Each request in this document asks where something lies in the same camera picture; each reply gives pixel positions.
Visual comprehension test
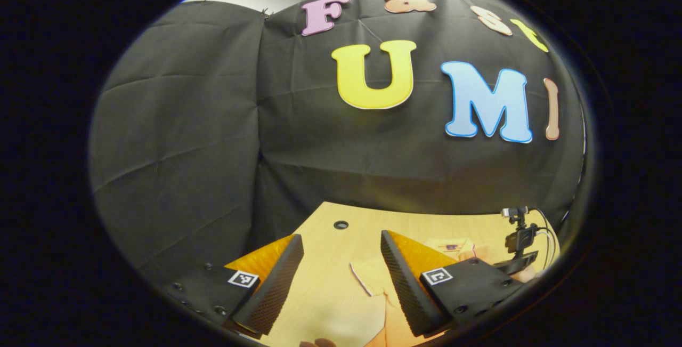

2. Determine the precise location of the black backdrop cloth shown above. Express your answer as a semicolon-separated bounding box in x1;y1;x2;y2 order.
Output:
90;0;587;284

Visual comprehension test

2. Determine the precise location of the orange T-shirt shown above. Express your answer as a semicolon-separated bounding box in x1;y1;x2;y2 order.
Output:
350;237;533;347

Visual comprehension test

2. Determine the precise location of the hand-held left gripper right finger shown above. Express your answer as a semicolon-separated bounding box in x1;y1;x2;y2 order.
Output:
380;230;524;337

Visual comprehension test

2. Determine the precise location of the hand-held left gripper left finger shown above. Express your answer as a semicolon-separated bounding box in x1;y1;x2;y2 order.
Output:
166;233;305;336

